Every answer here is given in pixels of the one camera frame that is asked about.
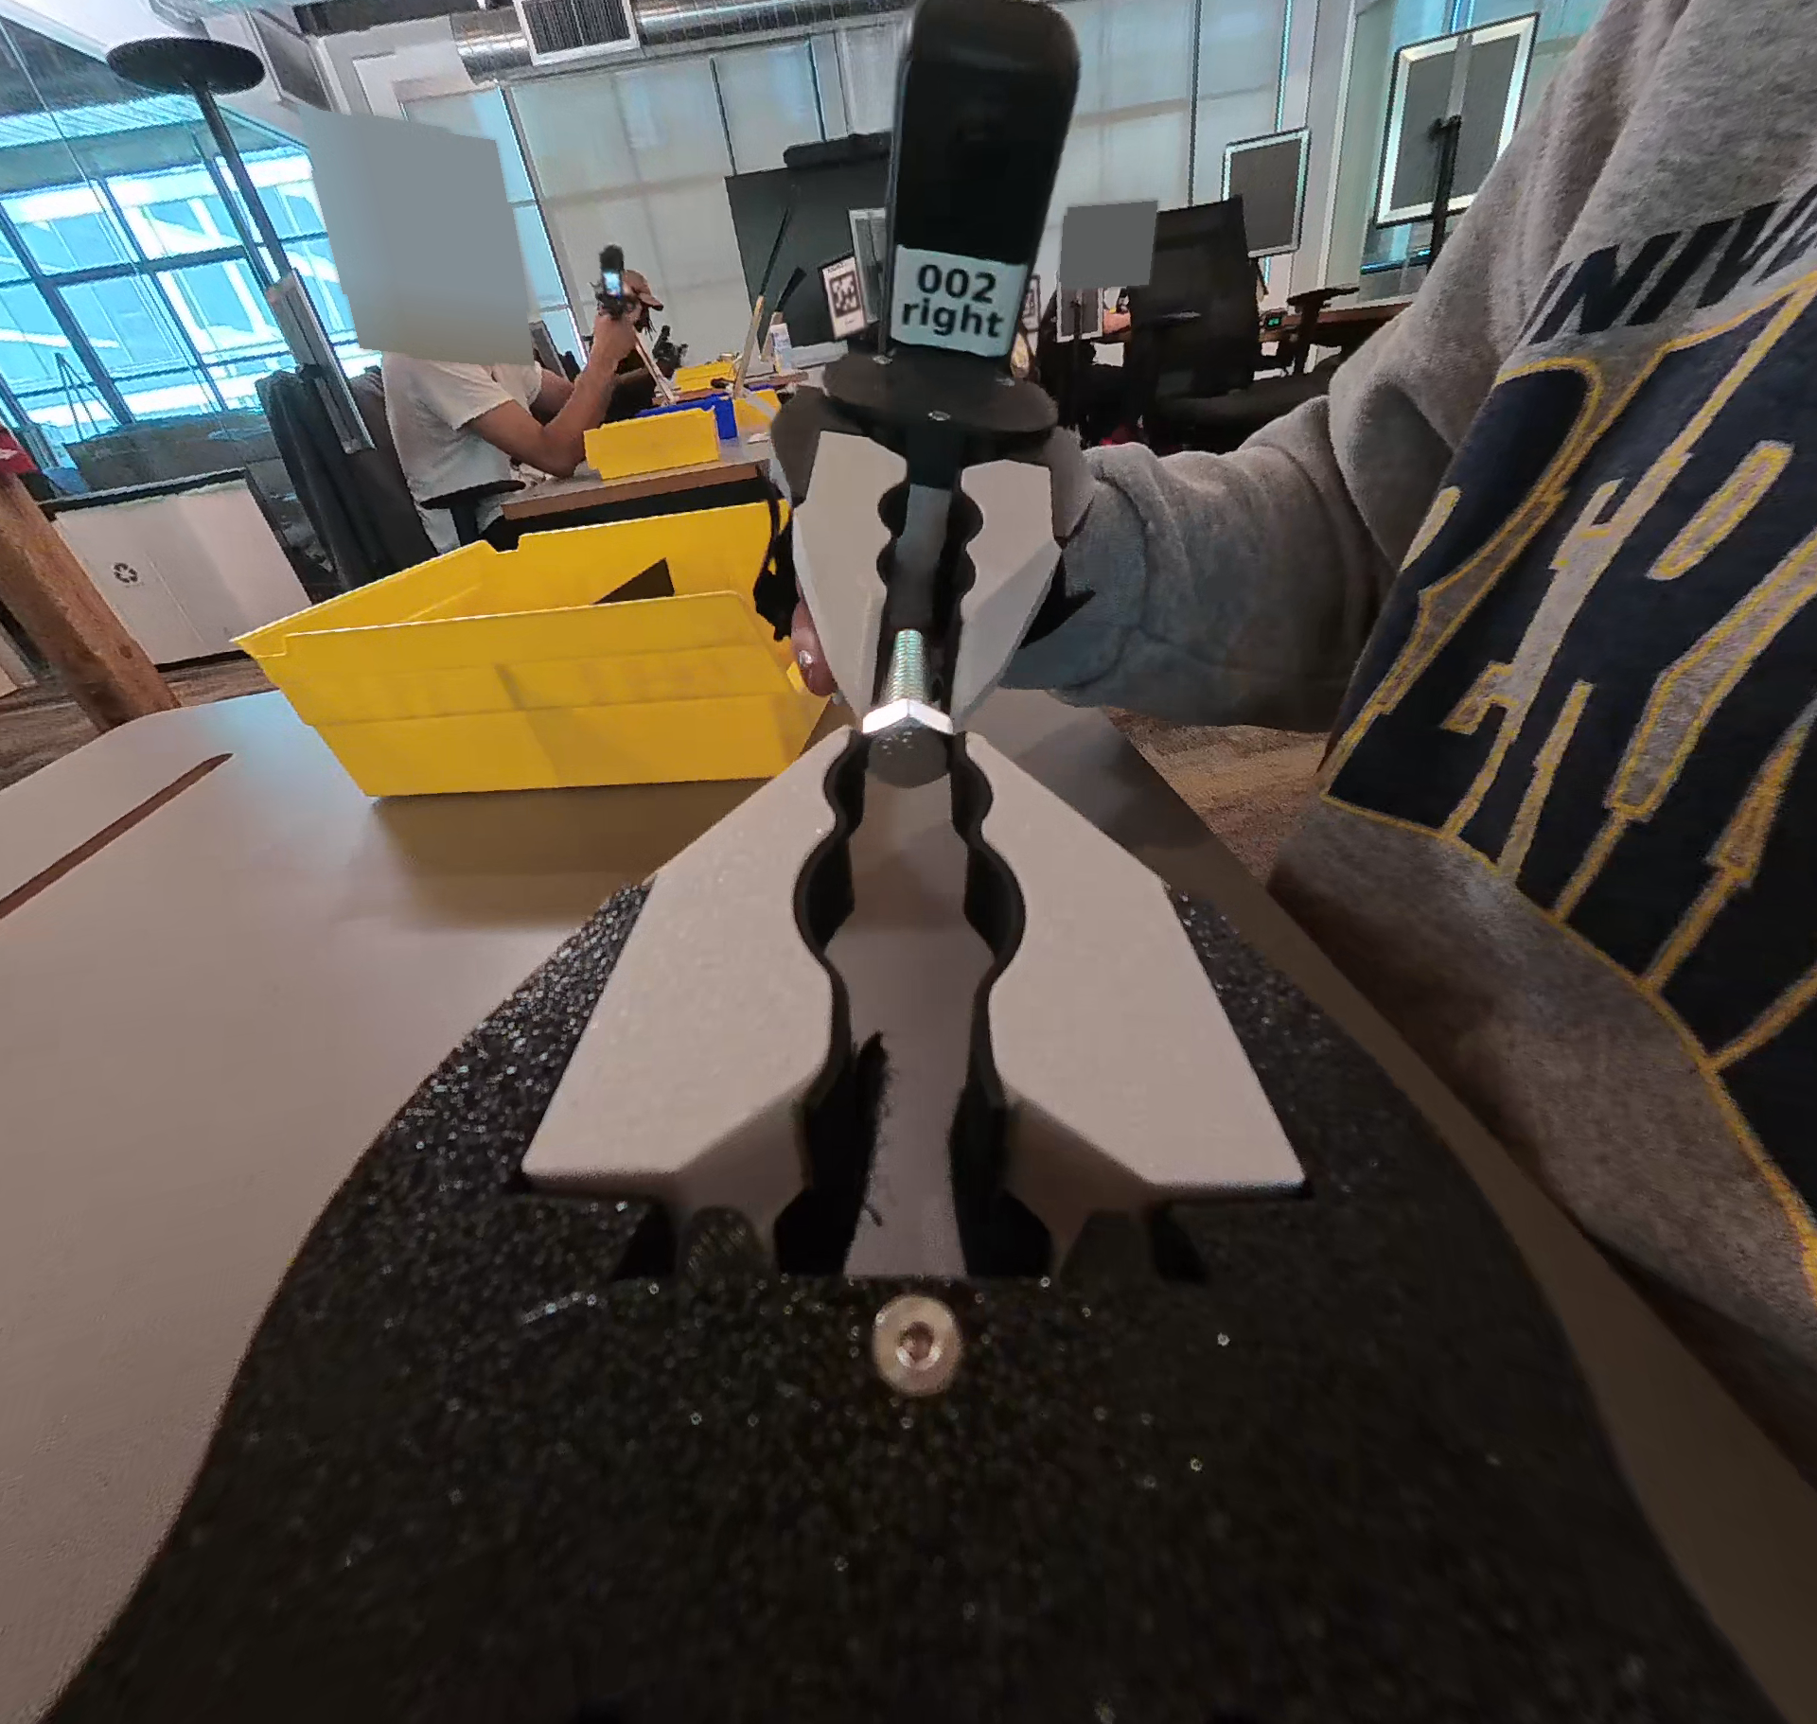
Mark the person's right hand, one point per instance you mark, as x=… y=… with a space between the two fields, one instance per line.
x=813 y=654

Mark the wooden post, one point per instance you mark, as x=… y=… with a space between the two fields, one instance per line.
x=71 y=602

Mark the white air vent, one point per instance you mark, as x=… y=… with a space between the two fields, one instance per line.
x=575 y=20

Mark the steel bolt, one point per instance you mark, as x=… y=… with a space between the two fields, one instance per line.
x=907 y=674

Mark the person's right forearm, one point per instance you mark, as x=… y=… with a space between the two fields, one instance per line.
x=1206 y=574

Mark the large black display panel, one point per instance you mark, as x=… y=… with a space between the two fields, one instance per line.
x=802 y=234

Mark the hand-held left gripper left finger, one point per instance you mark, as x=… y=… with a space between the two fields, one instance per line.
x=682 y=1031

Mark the black standing lamp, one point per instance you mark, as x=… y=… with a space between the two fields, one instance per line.
x=184 y=64

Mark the person in grey sweatshirt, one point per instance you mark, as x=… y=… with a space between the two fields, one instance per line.
x=1634 y=616

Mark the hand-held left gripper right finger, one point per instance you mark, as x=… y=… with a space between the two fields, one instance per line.
x=1135 y=1044

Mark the white recycling cabinet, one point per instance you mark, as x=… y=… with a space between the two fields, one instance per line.
x=184 y=589

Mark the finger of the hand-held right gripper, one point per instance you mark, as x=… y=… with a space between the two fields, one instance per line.
x=838 y=546
x=1016 y=561

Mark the black office chair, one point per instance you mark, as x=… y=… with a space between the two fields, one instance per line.
x=1192 y=318
x=326 y=475

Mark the yellow plastic bin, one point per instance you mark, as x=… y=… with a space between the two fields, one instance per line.
x=540 y=716
x=652 y=444

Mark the brown wooden table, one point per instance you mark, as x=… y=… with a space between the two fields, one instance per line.
x=639 y=494

